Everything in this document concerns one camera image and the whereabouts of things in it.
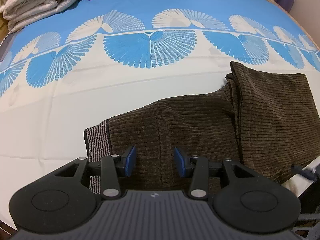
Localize dark brown corduroy pants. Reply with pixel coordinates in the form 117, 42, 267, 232
84, 62, 319, 190

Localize blue white patterned bedsheet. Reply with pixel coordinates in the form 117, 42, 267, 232
0, 0, 320, 230

